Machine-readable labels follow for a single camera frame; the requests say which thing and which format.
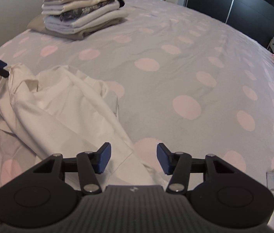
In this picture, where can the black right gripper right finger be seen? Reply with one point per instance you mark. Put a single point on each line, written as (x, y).
(217, 191)

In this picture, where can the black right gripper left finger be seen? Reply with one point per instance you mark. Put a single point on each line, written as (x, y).
(51, 190)

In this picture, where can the white garment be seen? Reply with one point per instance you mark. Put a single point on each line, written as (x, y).
(62, 110)

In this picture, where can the stack of folded clothes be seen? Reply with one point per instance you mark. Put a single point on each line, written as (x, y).
(69, 17)

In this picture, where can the polka dot bed sheet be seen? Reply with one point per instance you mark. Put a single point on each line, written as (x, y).
(181, 78)

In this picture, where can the black sliding wardrobe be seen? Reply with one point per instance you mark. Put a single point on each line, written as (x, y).
(238, 2)

